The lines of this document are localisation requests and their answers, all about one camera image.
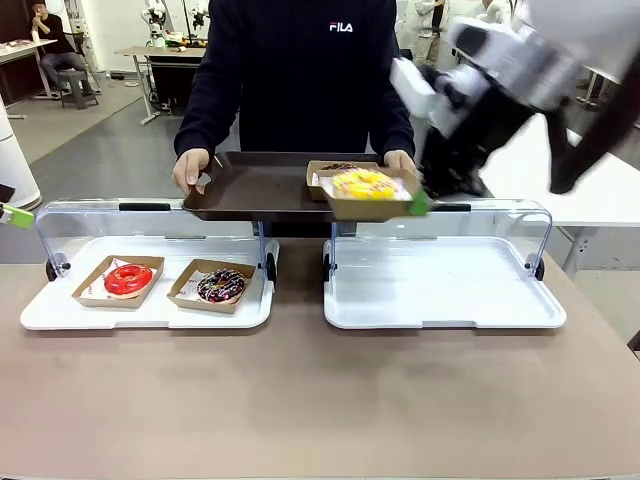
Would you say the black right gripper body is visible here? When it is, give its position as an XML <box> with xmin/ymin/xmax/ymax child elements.
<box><xmin>417</xmin><ymin>119</ymin><xmax>490</xmax><ymax>200</ymax></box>

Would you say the white printed paper liner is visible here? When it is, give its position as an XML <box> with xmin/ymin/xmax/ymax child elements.
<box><xmin>79</xmin><ymin>257</ymin><xmax>159</xmax><ymax>307</ymax></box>
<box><xmin>174</xmin><ymin>269</ymin><xmax>251</xmax><ymax>309</ymax></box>
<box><xmin>319</xmin><ymin>169</ymin><xmax>417</xmax><ymax>202</ymax></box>

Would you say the yellow sprinkled donut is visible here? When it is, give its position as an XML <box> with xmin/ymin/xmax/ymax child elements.
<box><xmin>313</xmin><ymin>166</ymin><xmax>431</xmax><ymax>223</ymax></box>

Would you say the yellow glazed sprinkle donut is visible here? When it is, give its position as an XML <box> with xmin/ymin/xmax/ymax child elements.
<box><xmin>331</xmin><ymin>168</ymin><xmax>402</xmax><ymax>203</ymax></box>

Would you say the brown cardboard donut tray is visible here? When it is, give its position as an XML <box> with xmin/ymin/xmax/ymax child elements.
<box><xmin>305</xmin><ymin>159</ymin><xmax>382</xmax><ymax>202</ymax></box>

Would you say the black plastic serving tray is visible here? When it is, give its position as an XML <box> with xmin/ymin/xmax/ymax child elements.
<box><xmin>181</xmin><ymin>151</ymin><xmax>437</xmax><ymax>223</ymax></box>

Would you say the person's right forearm navy sleeve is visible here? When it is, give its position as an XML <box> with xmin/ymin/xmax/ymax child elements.
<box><xmin>173</xmin><ymin>59</ymin><xmax>239</xmax><ymax>157</ymax></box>

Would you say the person's left forearm navy sleeve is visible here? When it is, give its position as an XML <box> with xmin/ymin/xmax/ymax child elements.
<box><xmin>367</xmin><ymin>59</ymin><xmax>417</xmax><ymax>157</ymax></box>

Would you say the red glazed donut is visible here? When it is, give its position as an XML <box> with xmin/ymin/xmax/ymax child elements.
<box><xmin>103</xmin><ymin>263</ymin><xmax>155</xmax><ymax>300</ymax></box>
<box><xmin>71</xmin><ymin>254</ymin><xmax>166</xmax><ymax>311</ymax></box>

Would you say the standing person in light clothes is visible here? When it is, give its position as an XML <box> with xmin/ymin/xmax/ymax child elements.
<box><xmin>412</xmin><ymin>0</ymin><xmax>451</xmax><ymax>69</ymax></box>

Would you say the seated person in black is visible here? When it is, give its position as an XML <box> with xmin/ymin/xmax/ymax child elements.
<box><xmin>27</xmin><ymin>0</ymin><xmax>81</xmax><ymax>99</ymax></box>

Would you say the person in navy FILA sweatshirt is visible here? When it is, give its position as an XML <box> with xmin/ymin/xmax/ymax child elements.
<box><xmin>173</xmin><ymin>0</ymin><xmax>417</xmax><ymax>157</ymax></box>

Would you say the chocolate sprinkled donut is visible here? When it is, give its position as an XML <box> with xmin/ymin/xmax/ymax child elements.
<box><xmin>166</xmin><ymin>258</ymin><xmax>257</xmax><ymax>316</ymax></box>

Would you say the chocolate donut with colourful sprinkles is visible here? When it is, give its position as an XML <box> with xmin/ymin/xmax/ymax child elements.
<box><xmin>196</xmin><ymin>268</ymin><xmax>247</xmax><ymax>304</ymax></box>

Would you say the person's left hand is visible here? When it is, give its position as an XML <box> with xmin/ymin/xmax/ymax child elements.
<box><xmin>382</xmin><ymin>149</ymin><xmax>420</xmax><ymax>185</ymax></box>

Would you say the person's right hand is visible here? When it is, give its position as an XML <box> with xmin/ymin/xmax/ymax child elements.
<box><xmin>172</xmin><ymin>148</ymin><xmax>211</xmax><ymax>198</ymax></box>

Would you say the white cylindrical appliance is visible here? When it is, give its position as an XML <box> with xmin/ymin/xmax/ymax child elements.
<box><xmin>0</xmin><ymin>94</ymin><xmax>43</xmax><ymax>212</ymax></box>

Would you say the clear display case lid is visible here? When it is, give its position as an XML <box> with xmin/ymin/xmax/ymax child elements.
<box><xmin>330</xmin><ymin>197</ymin><xmax>554</xmax><ymax>282</ymax></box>
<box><xmin>33</xmin><ymin>197</ymin><xmax>275</xmax><ymax>282</ymax></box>

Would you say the white display case base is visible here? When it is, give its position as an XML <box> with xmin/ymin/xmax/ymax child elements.
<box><xmin>322</xmin><ymin>236</ymin><xmax>568</xmax><ymax>330</ymax></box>
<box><xmin>19</xmin><ymin>235</ymin><xmax>281</xmax><ymax>331</ymax></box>

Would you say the grey step stool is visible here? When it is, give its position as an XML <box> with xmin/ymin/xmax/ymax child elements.
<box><xmin>58</xmin><ymin>69</ymin><xmax>100</xmax><ymax>111</ymax></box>

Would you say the wooden desk with white legs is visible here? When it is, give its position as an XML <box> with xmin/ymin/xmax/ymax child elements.
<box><xmin>0</xmin><ymin>38</ymin><xmax>59</xmax><ymax>120</ymax></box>

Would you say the white side table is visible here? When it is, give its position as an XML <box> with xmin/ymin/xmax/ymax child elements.
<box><xmin>479</xmin><ymin>112</ymin><xmax>640</xmax><ymax>281</ymax></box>

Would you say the brown top workshop table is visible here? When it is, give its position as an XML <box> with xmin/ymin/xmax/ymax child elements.
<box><xmin>114</xmin><ymin>45</ymin><xmax>207</xmax><ymax>126</ymax></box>

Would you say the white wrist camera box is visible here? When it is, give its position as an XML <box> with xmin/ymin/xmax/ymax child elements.
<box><xmin>389</xmin><ymin>56</ymin><xmax>437</xmax><ymax>120</ymax></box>

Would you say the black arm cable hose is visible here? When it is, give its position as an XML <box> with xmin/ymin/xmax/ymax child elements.
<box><xmin>548</xmin><ymin>44</ymin><xmax>640</xmax><ymax>196</ymax></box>

